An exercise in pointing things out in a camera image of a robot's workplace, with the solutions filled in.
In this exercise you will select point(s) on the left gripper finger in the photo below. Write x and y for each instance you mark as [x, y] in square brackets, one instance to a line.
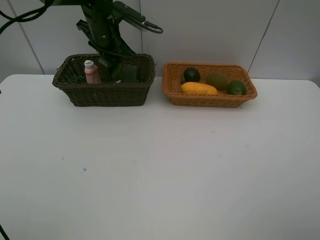
[104, 68]
[115, 66]

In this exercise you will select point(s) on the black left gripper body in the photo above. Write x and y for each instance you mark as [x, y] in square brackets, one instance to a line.
[103, 33]

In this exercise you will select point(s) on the dark green whiteboard eraser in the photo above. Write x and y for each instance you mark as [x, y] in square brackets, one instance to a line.
[129, 73]

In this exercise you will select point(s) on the pink bottle white cap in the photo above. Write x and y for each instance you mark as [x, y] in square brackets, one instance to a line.
[91, 73]

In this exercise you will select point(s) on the dark purple mangosteen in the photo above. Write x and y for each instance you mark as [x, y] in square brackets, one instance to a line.
[190, 74]

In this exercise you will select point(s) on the yellow mango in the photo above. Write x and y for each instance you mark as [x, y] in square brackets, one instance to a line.
[197, 88]

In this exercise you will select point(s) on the brown kiwi fruit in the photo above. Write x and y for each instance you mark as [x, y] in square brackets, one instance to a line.
[217, 80]

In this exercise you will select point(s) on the green lime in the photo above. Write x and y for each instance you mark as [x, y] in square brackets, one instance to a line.
[236, 87]

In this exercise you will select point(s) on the dark green pump bottle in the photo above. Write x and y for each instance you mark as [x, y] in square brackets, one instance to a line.
[109, 58]

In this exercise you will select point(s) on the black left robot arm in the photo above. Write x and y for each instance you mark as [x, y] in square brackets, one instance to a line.
[89, 7]

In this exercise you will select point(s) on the dark brown wicker basket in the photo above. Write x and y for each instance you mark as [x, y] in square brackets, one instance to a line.
[71, 79]

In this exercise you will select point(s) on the orange wicker basket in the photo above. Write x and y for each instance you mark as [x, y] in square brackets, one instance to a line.
[172, 76]

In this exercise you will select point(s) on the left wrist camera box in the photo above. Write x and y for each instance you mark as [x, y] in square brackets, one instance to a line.
[129, 15]

